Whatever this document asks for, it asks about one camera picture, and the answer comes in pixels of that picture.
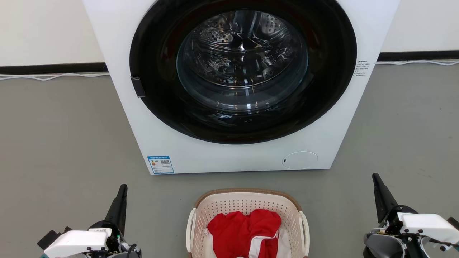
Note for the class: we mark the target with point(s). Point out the round white filter cover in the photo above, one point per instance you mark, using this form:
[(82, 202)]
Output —
[(299, 160)]

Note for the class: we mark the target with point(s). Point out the white front-load washing machine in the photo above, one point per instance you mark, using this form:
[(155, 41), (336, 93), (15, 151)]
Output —
[(233, 157)]

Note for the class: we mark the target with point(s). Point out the blue energy label sticker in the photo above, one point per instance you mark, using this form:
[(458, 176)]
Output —
[(160, 164)]

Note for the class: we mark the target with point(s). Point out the red garment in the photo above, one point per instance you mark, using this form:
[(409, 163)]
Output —
[(238, 229)]

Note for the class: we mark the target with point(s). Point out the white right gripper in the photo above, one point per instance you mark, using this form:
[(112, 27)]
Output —
[(426, 225)]

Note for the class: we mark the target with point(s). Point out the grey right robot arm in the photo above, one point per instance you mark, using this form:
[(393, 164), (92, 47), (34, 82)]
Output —
[(382, 247)]

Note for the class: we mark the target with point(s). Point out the white garment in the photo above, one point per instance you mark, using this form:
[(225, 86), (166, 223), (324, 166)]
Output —
[(284, 247)]

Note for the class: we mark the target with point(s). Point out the black round washer door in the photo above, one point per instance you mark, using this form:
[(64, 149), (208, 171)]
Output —
[(154, 89)]

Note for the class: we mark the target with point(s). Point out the white printed text sticker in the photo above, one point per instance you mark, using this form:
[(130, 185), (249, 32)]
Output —
[(361, 68)]

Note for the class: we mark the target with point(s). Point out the beige perforated laundry basket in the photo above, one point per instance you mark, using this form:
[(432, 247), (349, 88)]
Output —
[(229, 204)]

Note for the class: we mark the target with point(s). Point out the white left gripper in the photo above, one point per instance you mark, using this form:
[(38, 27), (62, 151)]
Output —
[(77, 242)]

